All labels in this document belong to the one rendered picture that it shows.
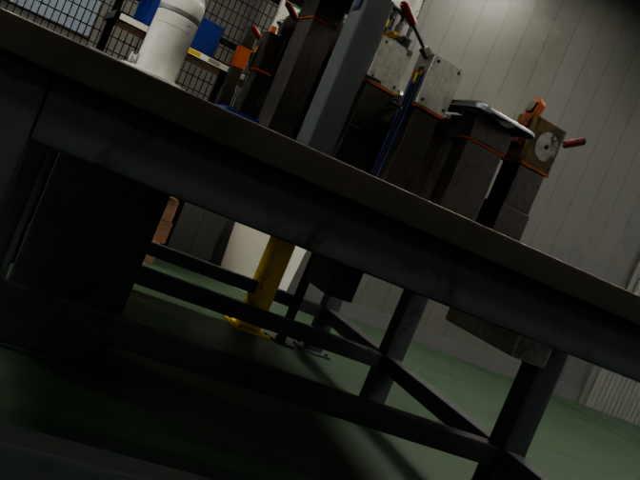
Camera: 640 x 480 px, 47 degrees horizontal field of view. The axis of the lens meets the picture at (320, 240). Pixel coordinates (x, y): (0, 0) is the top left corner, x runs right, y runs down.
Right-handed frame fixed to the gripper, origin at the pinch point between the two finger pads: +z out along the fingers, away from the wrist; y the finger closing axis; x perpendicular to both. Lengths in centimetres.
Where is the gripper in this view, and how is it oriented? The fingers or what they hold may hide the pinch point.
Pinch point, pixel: (394, 28)
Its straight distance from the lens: 251.1
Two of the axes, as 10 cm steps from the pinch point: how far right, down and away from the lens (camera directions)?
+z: -3.8, 9.2, 0.0
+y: 8.4, 3.5, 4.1
